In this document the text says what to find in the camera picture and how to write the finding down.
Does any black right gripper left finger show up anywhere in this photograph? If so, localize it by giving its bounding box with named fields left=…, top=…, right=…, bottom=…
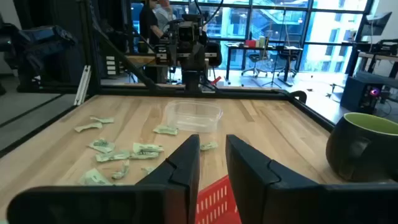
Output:
left=6, top=134, right=201, bottom=224

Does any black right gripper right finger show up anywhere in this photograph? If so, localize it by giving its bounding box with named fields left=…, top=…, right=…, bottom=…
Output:
left=225, top=134, right=398, bottom=224

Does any red plastic basket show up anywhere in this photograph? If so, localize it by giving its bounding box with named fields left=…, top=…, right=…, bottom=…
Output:
left=195, top=174, right=243, bottom=224

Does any person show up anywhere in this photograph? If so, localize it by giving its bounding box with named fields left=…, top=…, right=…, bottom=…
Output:
left=139, top=0, right=169, bottom=83
left=154, top=0, right=175, bottom=32

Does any clear plastic container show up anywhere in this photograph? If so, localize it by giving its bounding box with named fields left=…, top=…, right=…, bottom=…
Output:
left=164, top=99, right=223, bottom=134

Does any black background desk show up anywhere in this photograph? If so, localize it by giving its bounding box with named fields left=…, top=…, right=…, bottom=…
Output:
left=224, top=42, right=304, bottom=86

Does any dark mug green inside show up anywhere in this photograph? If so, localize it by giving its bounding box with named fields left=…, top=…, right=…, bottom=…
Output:
left=325, top=112, right=398, bottom=183

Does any white aluminium extrusion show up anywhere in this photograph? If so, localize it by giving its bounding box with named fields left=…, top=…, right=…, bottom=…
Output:
left=73, top=64, right=92, bottom=106

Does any black computer purple light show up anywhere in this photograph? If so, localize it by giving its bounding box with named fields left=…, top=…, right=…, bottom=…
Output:
left=340, top=75, right=388, bottom=115

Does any dark blue covered machine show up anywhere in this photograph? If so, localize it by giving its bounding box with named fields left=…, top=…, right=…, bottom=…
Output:
left=0, top=21, right=77, bottom=93

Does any dark mounted monitor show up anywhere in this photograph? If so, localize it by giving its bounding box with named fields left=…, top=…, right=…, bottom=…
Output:
left=360, top=11, right=393, bottom=37

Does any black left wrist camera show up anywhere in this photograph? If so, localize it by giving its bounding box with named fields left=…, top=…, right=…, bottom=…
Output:
left=177, top=21, right=201, bottom=43

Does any black aluminium table frame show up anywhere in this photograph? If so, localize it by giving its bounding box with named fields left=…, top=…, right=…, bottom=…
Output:
left=0, top=0, right=336, bottom=158

